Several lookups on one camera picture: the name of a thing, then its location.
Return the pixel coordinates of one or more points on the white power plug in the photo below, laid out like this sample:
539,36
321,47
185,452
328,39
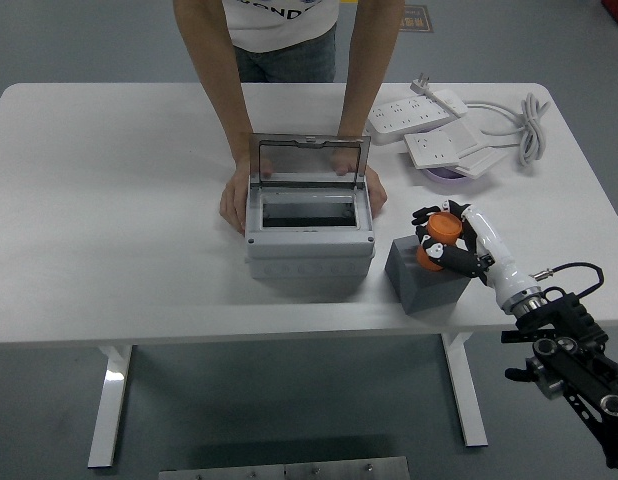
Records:
421,84

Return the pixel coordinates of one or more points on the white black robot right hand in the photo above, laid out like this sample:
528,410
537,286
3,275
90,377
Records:
499,260

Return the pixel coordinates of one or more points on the brown floor sign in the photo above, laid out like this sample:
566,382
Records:
419,22

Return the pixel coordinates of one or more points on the person's left hand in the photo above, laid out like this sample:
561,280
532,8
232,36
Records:
378,192

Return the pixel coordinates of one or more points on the person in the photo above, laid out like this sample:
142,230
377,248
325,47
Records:
284,30

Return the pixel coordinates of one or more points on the grey block with round hole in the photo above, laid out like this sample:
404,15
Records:
429,295

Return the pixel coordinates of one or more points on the large white power strip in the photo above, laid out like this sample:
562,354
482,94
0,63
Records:
404,117

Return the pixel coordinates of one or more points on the grey plastic electrical box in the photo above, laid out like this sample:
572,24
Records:
309,250

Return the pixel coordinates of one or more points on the black slotted bracket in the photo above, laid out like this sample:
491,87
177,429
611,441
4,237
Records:
511,336

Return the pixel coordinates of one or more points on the purple round bowl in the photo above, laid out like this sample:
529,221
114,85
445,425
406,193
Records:
444,179

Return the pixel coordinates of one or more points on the person's right forearm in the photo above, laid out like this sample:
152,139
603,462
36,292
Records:
219,75

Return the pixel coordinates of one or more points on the person's left forearm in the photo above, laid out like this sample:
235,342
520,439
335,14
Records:
364,65

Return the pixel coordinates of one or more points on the grey metal plate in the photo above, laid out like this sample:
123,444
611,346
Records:
284,470

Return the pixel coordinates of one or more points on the orange cylindrical battery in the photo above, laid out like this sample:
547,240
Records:
444,227

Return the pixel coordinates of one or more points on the small white socket strip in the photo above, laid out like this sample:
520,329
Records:
429,147

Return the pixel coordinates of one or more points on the white table leg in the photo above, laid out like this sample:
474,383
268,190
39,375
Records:
464,390
109,400

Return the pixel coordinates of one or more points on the transparent hinged box lid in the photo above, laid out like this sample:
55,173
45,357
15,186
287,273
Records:
309,141

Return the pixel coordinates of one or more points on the person's right hand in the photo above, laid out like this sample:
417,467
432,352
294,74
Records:
236,200

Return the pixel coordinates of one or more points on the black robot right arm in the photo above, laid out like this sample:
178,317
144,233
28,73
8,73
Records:
564,315

